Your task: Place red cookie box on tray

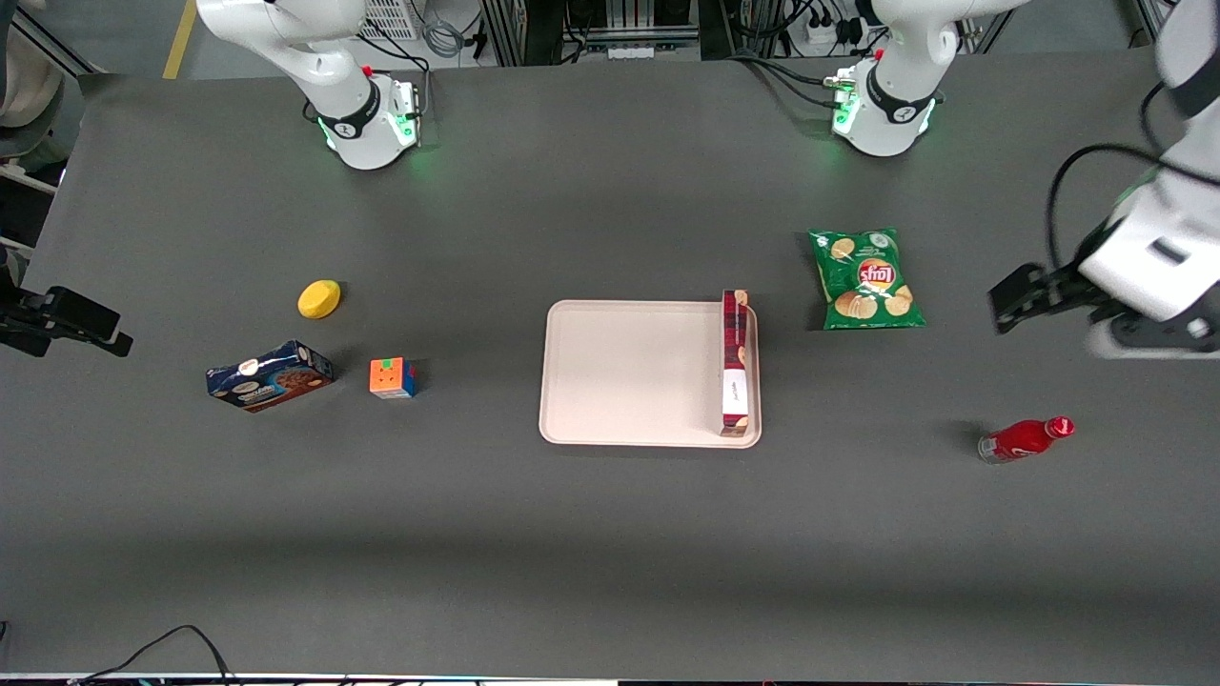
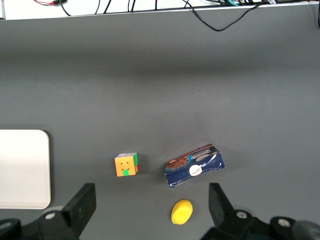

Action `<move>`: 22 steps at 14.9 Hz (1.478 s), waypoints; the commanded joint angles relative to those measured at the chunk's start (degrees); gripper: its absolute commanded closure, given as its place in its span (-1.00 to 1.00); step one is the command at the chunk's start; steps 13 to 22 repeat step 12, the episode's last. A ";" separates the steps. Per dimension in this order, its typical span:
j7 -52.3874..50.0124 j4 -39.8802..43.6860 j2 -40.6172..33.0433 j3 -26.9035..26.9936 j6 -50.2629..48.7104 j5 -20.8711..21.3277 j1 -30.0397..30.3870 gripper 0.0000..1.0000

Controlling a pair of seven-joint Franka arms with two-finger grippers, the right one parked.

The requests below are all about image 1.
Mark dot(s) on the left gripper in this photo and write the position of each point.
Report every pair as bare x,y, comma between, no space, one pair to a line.
1069,278

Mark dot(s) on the red cookie box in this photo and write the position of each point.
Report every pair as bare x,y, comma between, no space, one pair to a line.
734,362

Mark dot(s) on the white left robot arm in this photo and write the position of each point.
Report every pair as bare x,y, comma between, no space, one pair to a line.
886,124

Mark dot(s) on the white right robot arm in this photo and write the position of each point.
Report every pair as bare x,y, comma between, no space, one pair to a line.
353,133

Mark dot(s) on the blue cookie box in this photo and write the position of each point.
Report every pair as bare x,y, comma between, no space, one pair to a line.
272,376

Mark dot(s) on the cream plastic tray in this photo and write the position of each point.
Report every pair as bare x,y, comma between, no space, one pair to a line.
629,376

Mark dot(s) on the red soda bottle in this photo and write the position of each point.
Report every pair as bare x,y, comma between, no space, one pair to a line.
1020,441

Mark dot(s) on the green Lay's chips bag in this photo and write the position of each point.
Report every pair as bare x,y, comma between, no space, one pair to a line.
865,281

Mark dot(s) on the yellow lemon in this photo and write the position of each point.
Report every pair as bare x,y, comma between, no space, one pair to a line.
319,299

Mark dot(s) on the colourful puzzle cube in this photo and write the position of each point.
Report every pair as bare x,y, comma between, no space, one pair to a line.
391,378

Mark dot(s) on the white power strip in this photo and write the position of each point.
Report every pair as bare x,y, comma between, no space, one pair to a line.
820,34

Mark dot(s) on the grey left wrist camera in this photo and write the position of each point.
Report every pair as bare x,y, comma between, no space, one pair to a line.
1144,339

